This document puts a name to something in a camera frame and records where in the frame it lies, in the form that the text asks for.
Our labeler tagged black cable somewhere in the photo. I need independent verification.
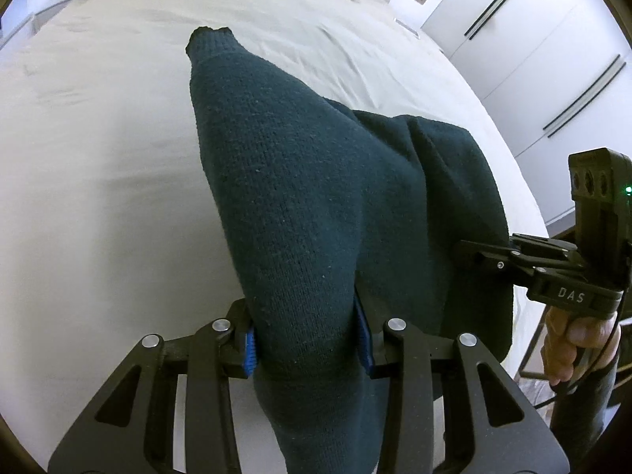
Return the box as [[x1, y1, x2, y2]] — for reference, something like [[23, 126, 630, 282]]
[[532, 316, 624, 411]]

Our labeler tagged person's right hand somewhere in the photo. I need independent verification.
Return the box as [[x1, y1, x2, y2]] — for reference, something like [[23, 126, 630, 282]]
[[541, 307, 621, 387]]

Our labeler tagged dark green knit garment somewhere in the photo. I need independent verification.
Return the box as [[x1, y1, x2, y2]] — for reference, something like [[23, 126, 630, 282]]
[[186, 27, 513, 473]]

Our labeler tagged white wardrobe with black handles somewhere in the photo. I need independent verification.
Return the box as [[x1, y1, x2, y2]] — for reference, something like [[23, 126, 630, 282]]
[[422, 0, 631, 224]]

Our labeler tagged beige bed sheet mattress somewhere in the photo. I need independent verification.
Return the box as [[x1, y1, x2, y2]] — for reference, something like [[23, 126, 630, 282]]
[[1, 0, 546, 465]]

